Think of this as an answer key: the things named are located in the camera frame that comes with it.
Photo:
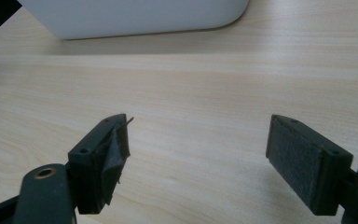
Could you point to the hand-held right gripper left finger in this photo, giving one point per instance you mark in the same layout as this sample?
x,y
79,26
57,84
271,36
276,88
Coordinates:
x,y
101,165

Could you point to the white plastic container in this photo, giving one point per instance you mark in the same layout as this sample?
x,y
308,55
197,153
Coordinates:
x,y
133,17

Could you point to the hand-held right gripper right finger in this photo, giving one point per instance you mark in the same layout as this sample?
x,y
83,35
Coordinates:
x,y
304,161

